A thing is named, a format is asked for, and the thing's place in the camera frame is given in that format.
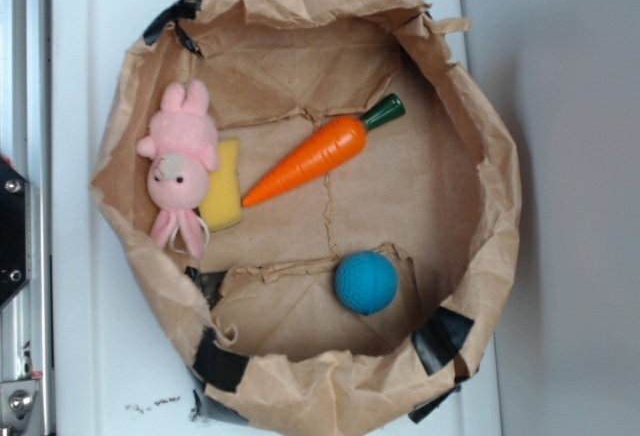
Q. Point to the orange toy carrot green stem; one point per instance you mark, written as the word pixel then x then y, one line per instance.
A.
pixel 331 146

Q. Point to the brown paper bag bin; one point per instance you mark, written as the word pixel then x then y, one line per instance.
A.
pixel 437 192

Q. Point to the blue dimpled ball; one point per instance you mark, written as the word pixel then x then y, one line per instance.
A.
pixel 365 282

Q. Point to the yellow sponge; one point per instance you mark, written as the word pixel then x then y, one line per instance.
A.
pixel 221 207

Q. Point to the pink plush bunny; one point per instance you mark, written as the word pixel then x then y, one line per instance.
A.
pixel 182 145

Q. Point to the white plastic tray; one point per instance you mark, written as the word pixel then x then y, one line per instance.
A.
pixel 117 372

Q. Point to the black metal bracket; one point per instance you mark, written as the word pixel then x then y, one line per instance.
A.
pixel 14 232

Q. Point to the metal frame rail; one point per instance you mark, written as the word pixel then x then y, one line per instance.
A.
pixel 27 361

